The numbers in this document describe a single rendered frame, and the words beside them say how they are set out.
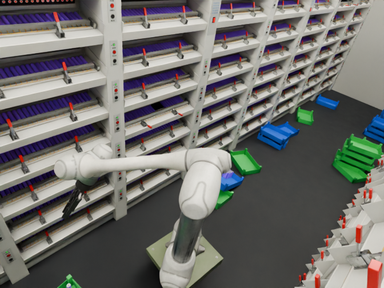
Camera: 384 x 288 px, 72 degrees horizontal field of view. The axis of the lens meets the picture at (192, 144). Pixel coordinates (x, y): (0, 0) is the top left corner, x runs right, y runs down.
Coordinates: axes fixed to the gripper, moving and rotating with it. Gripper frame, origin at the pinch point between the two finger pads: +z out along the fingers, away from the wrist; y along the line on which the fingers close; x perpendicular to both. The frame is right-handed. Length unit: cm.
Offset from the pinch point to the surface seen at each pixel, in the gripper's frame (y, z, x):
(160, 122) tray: 44, -53, -35
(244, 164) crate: 80, -44, -155
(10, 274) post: 6, 57, 7
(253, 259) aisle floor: -13, -9, -129
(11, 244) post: 5.3, 34.6, 14.5
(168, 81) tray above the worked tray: 50, -78, -27
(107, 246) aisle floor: 20, 37, -43
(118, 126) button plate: 27, -44, -7
